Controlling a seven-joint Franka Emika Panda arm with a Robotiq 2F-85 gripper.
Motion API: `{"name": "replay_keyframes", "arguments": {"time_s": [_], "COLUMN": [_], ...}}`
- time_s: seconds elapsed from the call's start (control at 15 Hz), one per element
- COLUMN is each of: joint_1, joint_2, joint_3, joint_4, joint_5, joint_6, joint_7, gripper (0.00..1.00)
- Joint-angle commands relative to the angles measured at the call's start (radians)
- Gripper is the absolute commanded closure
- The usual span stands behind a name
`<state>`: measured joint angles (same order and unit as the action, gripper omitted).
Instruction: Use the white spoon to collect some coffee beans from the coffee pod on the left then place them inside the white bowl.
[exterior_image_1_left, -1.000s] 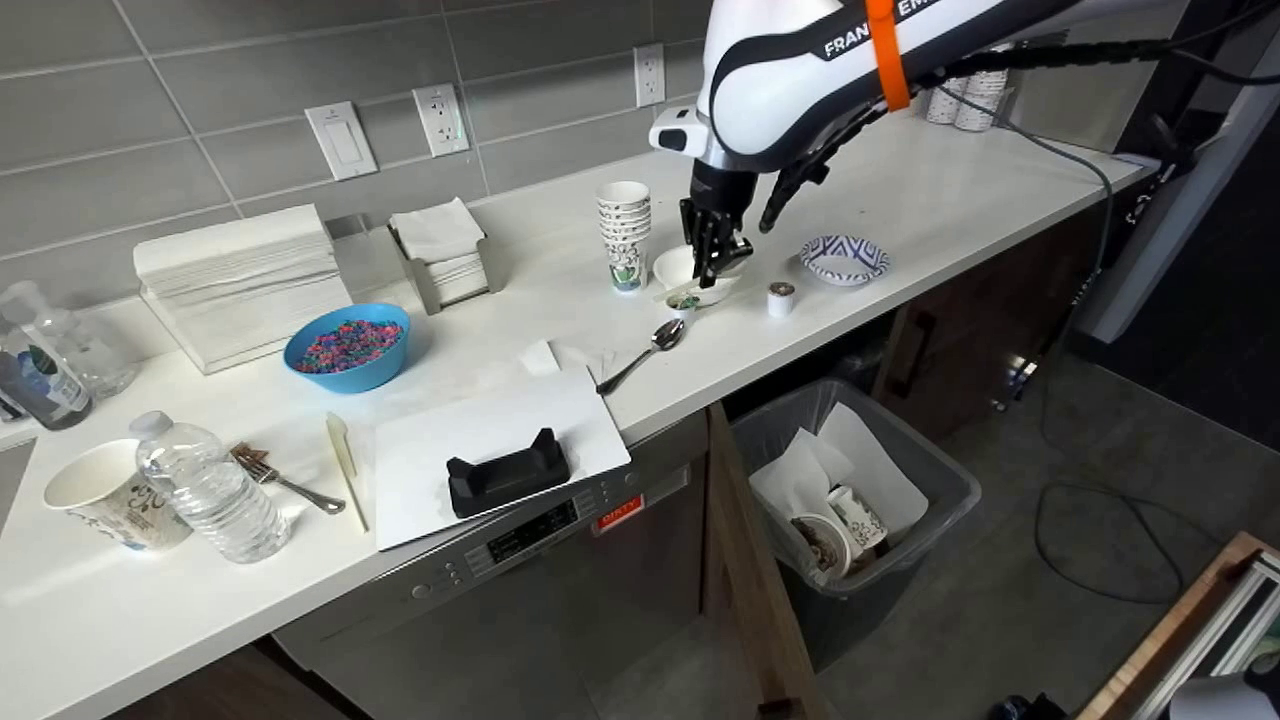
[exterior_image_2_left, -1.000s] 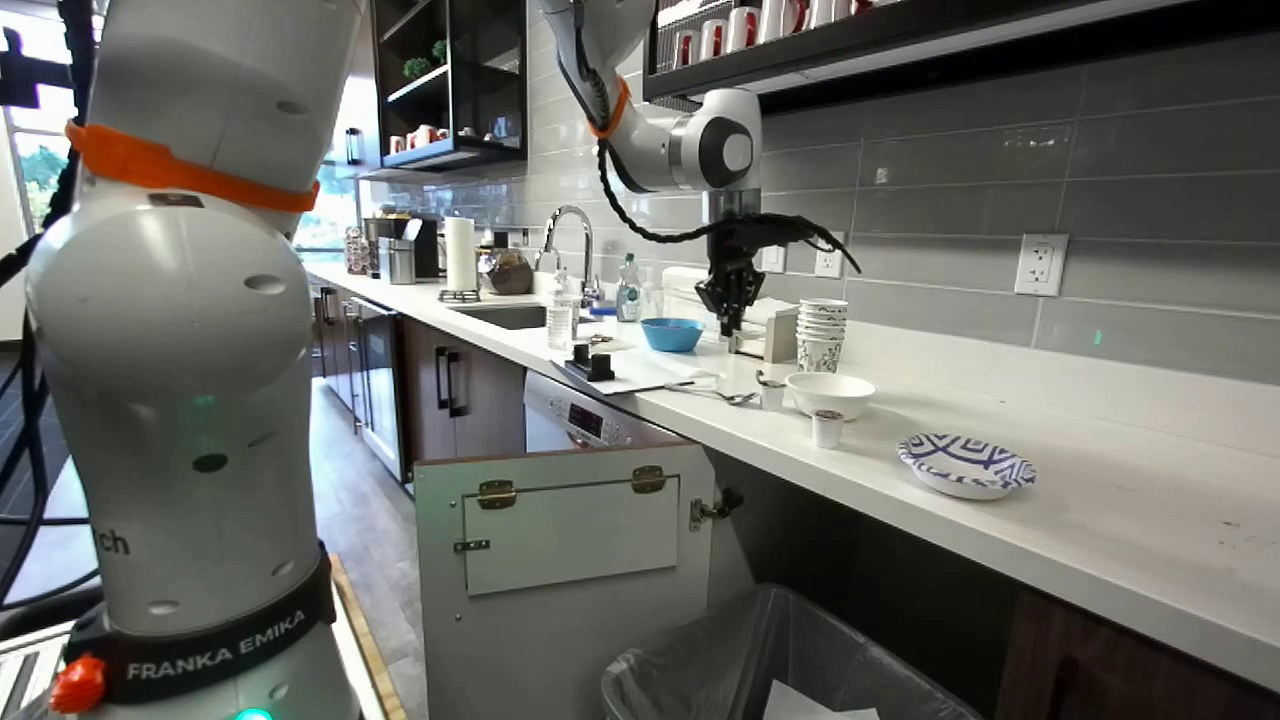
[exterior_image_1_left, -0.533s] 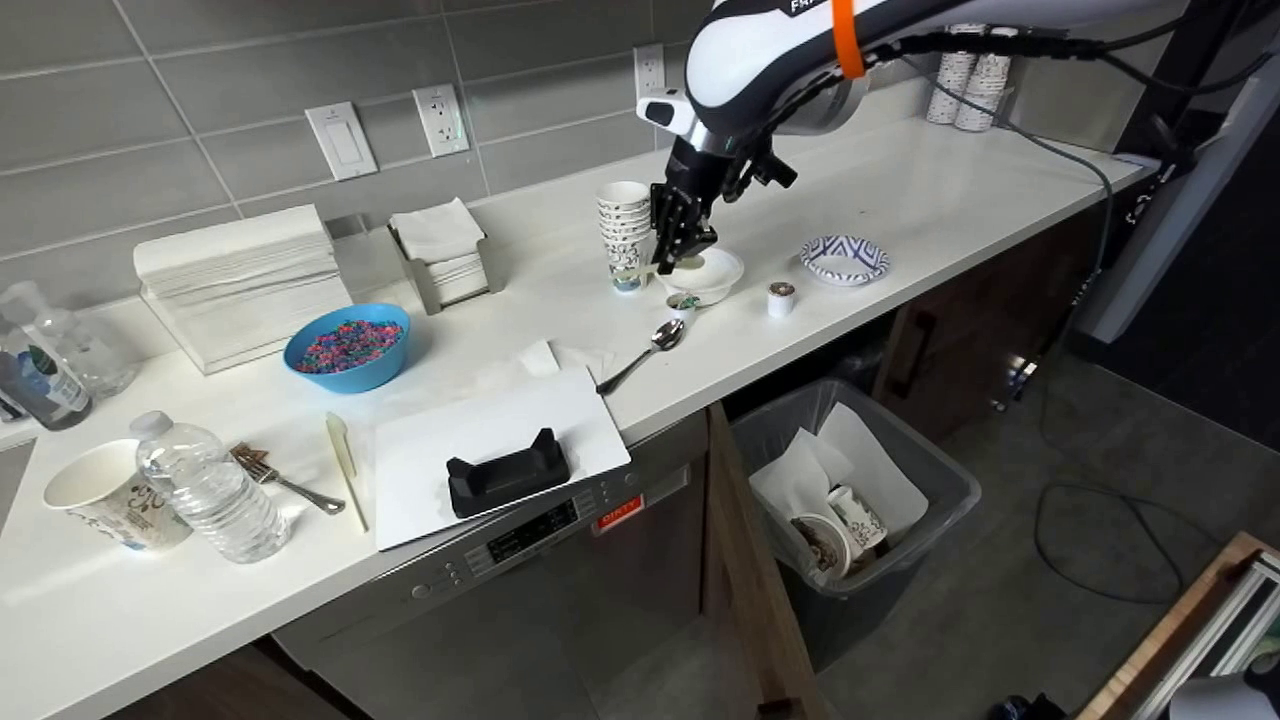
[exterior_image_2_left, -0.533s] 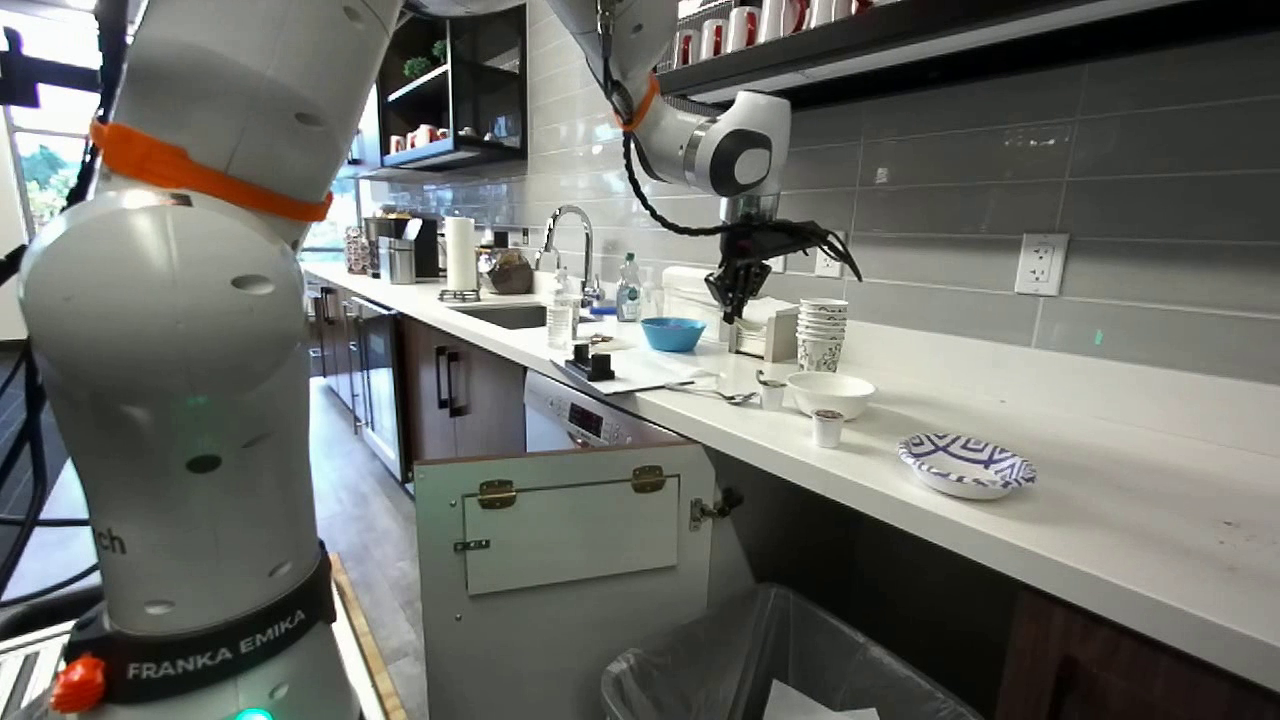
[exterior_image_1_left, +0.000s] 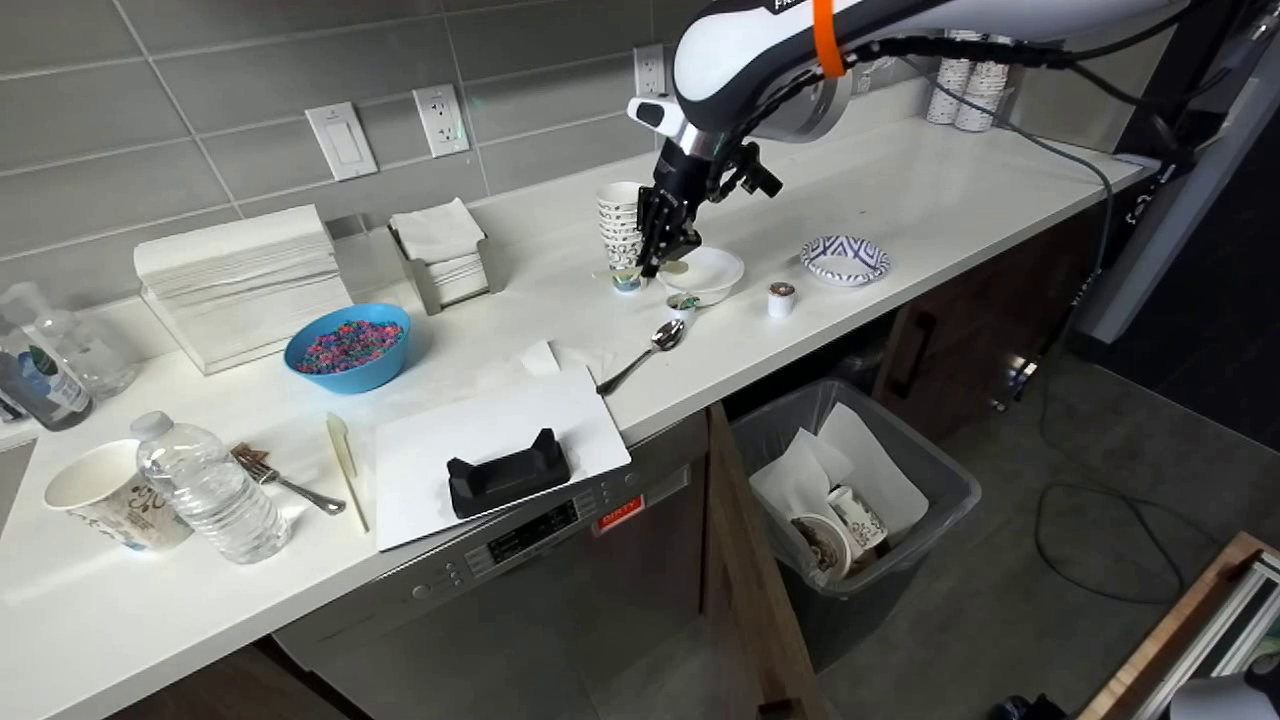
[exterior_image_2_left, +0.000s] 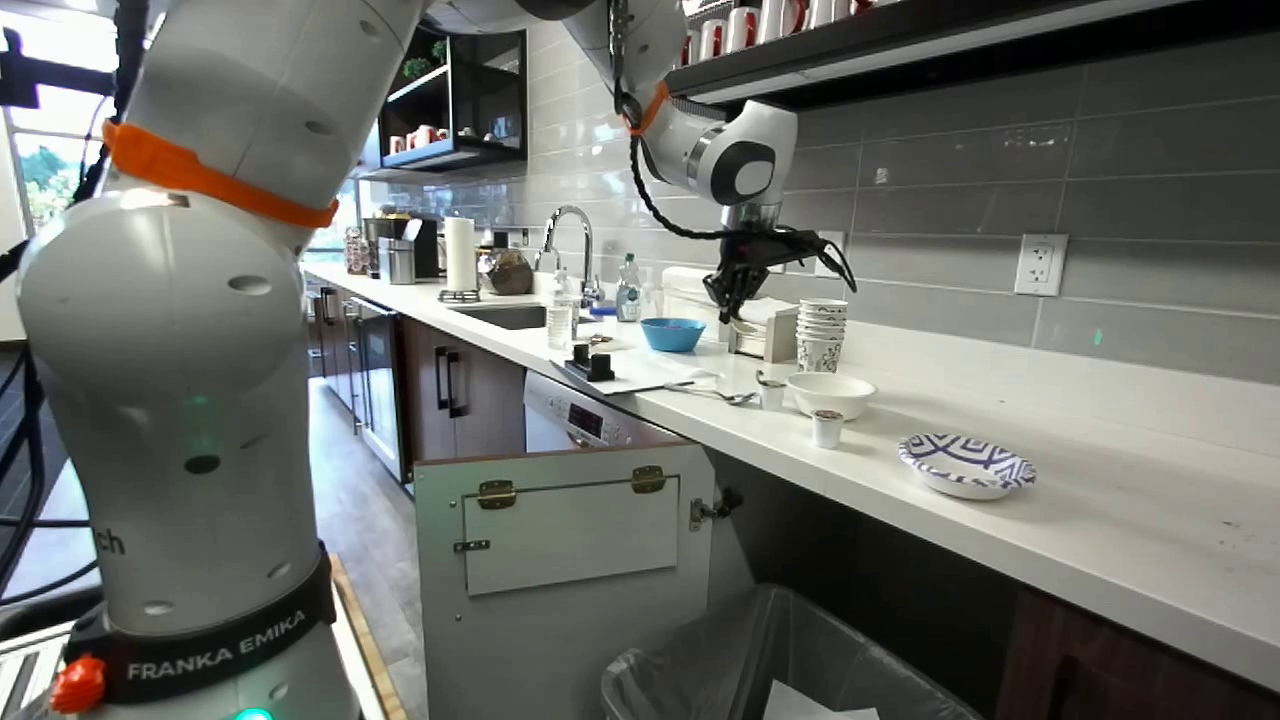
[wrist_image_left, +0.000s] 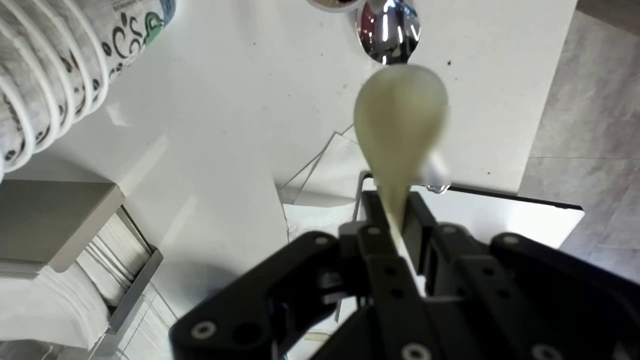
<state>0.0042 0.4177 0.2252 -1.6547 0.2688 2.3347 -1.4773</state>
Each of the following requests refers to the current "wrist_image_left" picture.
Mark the white plastic spoon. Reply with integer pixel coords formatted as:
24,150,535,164
351,63,449,297

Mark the metal spoon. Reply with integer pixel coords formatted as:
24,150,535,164
355,0,454,196

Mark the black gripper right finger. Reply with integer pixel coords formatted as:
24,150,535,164
401,193,640,360

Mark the stack of printed paper cups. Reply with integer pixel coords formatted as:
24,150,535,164
0,0,178,178

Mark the small white napkin box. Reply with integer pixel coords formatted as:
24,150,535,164
0,178,166,350

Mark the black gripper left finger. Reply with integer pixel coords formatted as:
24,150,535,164
168,191,427,360

